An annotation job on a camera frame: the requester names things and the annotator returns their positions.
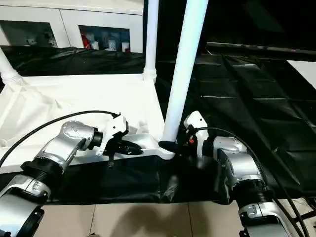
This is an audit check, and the white paper sheet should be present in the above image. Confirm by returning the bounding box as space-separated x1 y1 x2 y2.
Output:
286 60 316 89

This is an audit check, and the white plastic table leg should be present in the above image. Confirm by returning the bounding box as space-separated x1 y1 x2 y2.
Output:
0 46 24 87
142 0 159 82
162 0 210 143

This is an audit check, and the black mat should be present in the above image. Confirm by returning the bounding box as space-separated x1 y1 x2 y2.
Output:
0 41 316 205

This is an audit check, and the black tripod stand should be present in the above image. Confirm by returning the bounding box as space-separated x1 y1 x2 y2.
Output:
302 206 316 220

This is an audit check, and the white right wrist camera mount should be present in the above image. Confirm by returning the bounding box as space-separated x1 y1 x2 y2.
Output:
184 110 210 158

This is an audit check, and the white cabinet with glass doors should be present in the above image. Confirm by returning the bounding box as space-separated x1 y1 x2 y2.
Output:
0 0 144 54

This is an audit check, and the black backdrop cloth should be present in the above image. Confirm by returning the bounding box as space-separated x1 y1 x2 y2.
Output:
142 0 316 54

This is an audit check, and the white plastic table top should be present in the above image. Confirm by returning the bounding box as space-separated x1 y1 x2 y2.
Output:
0 74 177 175

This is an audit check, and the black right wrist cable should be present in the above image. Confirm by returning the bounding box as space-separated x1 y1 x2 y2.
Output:
192 126 311 237

